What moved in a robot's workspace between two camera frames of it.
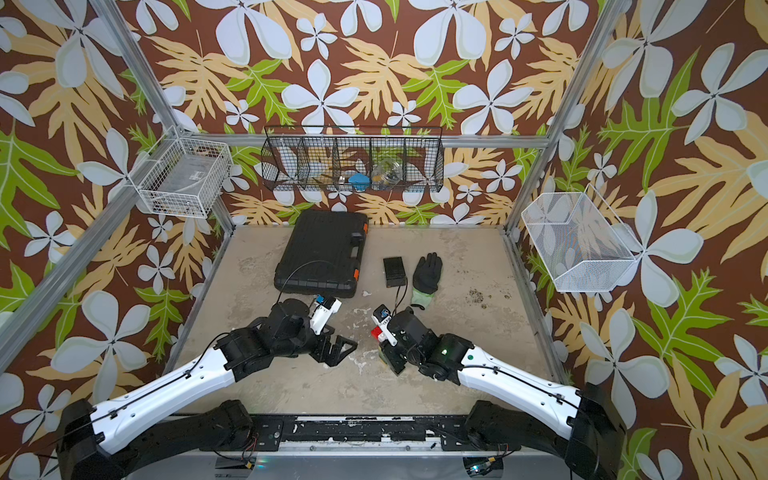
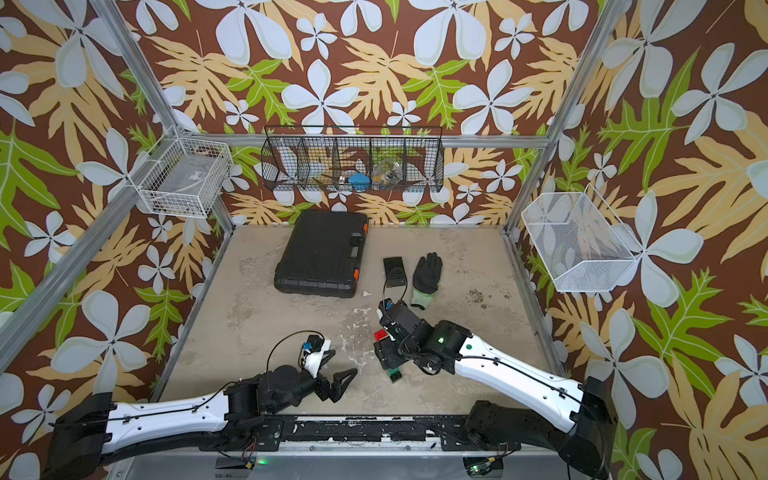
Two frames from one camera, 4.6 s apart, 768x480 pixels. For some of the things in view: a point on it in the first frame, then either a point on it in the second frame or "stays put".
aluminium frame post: [601, 28] stays put
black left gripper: [335, 354] -> [335, 390]
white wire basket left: [185, 177] stays put
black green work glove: [426, 277] stays put
